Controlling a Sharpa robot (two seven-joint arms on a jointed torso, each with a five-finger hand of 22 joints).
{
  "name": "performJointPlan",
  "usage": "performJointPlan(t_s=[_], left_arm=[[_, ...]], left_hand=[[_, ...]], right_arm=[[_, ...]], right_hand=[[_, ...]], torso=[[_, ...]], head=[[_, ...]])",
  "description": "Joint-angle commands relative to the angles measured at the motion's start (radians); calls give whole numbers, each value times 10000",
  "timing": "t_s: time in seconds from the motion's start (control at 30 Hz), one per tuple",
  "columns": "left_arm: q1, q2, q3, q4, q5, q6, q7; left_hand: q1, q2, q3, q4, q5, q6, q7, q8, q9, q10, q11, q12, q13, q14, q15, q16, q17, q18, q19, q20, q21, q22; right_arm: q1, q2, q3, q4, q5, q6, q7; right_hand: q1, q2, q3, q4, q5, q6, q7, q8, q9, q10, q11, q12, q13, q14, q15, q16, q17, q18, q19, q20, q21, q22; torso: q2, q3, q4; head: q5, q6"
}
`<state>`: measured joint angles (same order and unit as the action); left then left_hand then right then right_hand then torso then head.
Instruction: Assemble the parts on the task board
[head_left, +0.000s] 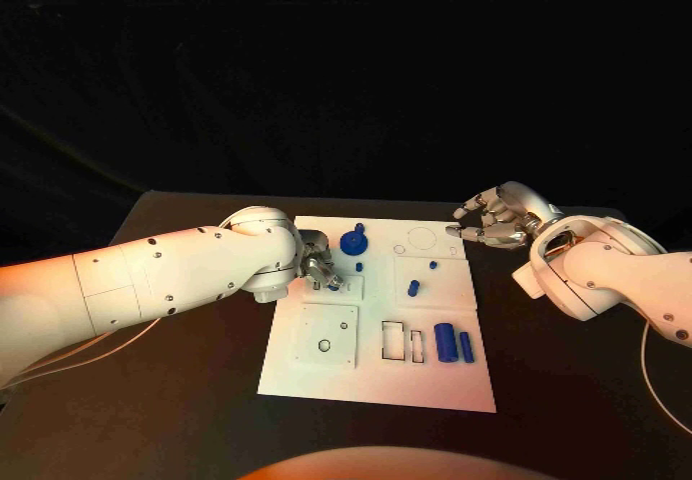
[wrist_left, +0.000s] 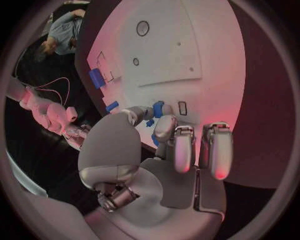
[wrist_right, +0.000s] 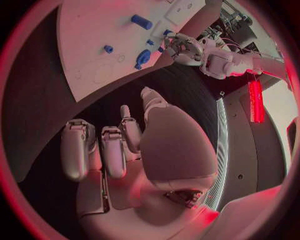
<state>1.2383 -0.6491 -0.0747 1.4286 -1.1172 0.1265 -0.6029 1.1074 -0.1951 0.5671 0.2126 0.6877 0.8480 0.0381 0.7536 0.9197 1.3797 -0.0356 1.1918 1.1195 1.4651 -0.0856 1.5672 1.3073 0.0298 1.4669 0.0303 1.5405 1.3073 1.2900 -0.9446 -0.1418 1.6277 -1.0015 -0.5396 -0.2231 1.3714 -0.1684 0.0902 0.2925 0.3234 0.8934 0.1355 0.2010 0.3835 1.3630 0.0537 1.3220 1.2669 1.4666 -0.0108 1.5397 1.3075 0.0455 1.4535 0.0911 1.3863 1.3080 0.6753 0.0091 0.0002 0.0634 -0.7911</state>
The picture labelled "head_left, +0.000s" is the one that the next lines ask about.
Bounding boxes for large blue cylinder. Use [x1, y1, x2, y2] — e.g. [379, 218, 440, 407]
[433, 322, 462, 364]

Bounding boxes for blue gear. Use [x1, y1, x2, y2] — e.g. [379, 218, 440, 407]
[339, 222, 371, 257]

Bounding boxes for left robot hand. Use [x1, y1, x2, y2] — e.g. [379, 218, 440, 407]
[294, 229, 346, 293]

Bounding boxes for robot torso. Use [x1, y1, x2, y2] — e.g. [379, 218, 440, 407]
[235, 445, 558, 480]

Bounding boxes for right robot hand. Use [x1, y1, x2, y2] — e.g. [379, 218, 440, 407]
[444, 180, 565, 251]

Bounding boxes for white cable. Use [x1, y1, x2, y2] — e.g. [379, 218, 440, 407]
[0, 316, 165, 389]
[20, 329, 118, 372]
[640, 320, 692, 436]

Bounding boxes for white task board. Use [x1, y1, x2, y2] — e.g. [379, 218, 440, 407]
[257, 215, 498, 414]

